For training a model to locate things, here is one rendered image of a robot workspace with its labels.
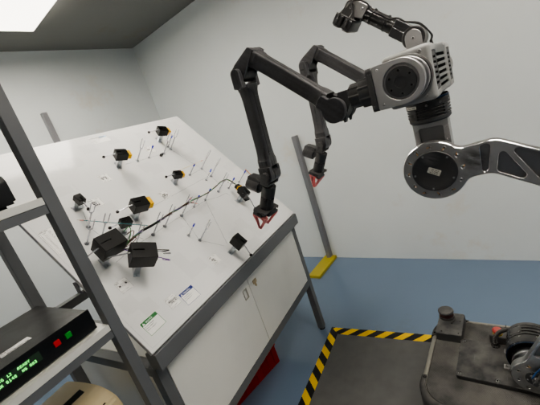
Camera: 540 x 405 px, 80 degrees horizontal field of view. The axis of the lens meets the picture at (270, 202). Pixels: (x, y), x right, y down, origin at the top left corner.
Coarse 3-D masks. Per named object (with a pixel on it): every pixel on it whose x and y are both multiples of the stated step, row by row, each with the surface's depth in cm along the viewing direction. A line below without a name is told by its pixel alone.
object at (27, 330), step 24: (48, 312) 99; (72, 312) 92; (0, 336) 92; (24, 336) 87; (48, 336) 82; (72, 336) 86; (0, 360) 78; (24, 360) 77; (48, 360) 81; (0, 384) 73
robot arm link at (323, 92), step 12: (252, 48) 108; (240, 60) 110; (252, 60) 108; (264, 60) 106; (276, 60) 107; (252, 72) 115; (264, 72) 108; (276, 72) 106; (288, 72) 103; (288, 84) 105; (300, 84) 103; (312, 84) 101; (312, 96) 102; (324, 96) 98; (324, 108) 98; (336, 108) 96; (336, 120) 98
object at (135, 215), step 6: (132, 198) 133; (138, 198) 134; (144, 198) 136; (132, 204) 132; (138, 204) 132; (144, 204) 134; (120, 210) 129; (132, 210) 133; (138, 210) 133; (144, 210) 136; (132, 216) 139; (138, 216) 139
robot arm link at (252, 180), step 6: (252, 174) 132; (258, 174) 132; (264, 174) 122; (252, 180) 131; (258, 180) 128; (264, 180) 123; (276, 180) 129; (246, 186) 133; (252, 186) 130; (258, 192) 132
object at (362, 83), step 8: (368, 72) 88; (360, 80) 92; (368, 80) 89; (352, 88) 94; (360, 88) 91; (368, 88) 90; (352, 96) 94; (360, 96) 92; (368, 96) 91; (352, 104) 95; (360, 104) 95; (368, 104) 93; (376, 104) 90
